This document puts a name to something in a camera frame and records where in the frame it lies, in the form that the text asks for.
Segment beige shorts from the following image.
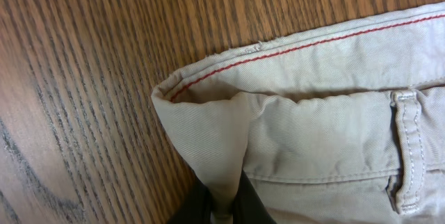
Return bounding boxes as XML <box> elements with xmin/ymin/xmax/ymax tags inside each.
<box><xmin>152</xmin><ymin>3</ymin><xmax>444</xmax><ymax>223</ymax></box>

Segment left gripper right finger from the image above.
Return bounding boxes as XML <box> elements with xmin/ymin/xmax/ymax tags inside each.
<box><xmin>232</xmin><ymin>171</ymin><xmax>276</xmax><ymax>224</ymax></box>

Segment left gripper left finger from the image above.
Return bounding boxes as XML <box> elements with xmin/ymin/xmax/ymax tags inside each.
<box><xmin>167</xmin><ymin>179</ymin><xmax>212</xmax><ymax>224</ymax></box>

